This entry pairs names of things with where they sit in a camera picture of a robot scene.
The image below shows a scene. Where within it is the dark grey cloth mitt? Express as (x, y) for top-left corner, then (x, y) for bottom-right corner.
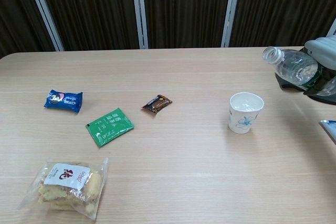
(274, 47), (336, 104)

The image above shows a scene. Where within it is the brown chocolate snack packet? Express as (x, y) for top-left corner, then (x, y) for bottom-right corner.
(141, 93), (173, 116)

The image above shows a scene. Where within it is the black folding screen panel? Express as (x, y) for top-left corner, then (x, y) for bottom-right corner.
(0, 0), (57, 59)
(26, 0), (145, 51)
(223, 0), (336, 48)
(133, 0), (239, 49)

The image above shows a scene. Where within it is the clear bag of biscuits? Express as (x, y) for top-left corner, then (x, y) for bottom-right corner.
(17, 157), (109, 221)

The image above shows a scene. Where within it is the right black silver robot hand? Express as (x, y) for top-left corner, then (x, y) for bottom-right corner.
(303, 36), (336, 97)

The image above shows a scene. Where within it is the transparent plastic water bottle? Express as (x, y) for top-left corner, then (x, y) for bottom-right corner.
(261, 46), (336, 96)

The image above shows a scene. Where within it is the blue cookie packet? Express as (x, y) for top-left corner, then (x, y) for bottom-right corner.
(43, 89), (83, 114)

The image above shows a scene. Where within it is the blue white toothpaste tube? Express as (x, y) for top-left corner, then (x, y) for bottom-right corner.
(319, 120), (336, 142)

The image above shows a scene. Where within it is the white paper cup blue flower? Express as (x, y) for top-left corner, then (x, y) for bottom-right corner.
(227, 92), (265, 135)

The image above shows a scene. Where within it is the green sachet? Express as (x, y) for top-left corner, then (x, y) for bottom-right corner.
(85, 107), (135, 148)

